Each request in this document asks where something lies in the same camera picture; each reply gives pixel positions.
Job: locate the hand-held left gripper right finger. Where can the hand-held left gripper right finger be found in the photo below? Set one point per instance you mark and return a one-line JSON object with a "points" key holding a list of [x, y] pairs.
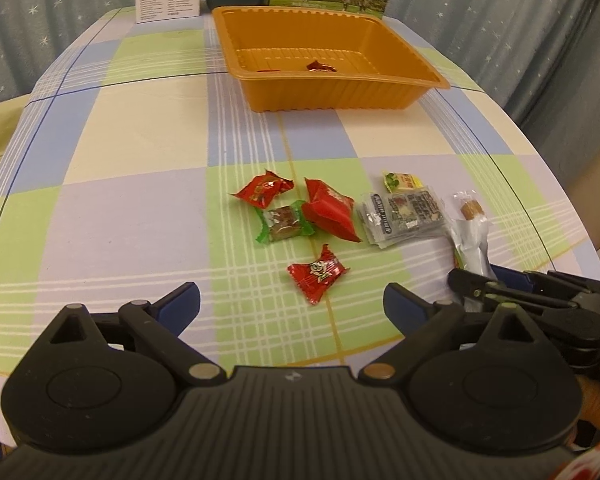
{"points": [[399, 305]]}

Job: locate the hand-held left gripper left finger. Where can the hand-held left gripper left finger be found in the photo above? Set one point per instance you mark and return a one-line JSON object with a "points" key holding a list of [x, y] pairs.
{"points": [[186, 302]]}

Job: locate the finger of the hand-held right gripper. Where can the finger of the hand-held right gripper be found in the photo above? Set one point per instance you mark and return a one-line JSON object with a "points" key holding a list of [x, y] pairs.
{"points": [[467, 285], [555, 282]]}

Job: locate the clear snack stick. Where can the clear snack stick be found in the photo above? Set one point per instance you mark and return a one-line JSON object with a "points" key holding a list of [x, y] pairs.
{"points": [[467, 232]]}

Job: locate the grey snack packet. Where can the grey snack packet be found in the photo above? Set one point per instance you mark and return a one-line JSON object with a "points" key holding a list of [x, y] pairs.
{"points": [[402, 212]]}

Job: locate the large red snack packet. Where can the large red snack packet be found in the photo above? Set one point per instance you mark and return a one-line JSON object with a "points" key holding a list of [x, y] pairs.
{"points": [[330, 207]]}

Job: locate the yellow candy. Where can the yellow candy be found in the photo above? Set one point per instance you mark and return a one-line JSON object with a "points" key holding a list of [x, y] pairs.
{"points": [[401, 181]]}

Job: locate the green brown candy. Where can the green brown candy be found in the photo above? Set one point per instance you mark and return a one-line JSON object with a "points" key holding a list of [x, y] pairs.
{"points": [[282, 220]]}

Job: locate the orange plastic tray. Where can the orange plastic tray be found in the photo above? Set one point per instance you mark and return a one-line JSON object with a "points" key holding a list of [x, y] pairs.
{"points": [[325, 50]]}

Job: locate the checked tablecloth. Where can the checked tablecloth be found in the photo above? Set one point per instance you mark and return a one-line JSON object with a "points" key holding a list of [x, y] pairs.
{"points": [[130, 185]]}

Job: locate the red white printed clothing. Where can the red white printed clothing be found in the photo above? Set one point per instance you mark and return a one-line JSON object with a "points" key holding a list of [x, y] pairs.
{"points": [[597, 462]]}

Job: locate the star print curtain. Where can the star print curtain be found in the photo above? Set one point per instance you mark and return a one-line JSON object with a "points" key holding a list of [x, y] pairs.
{"points": [[30, 15]]}

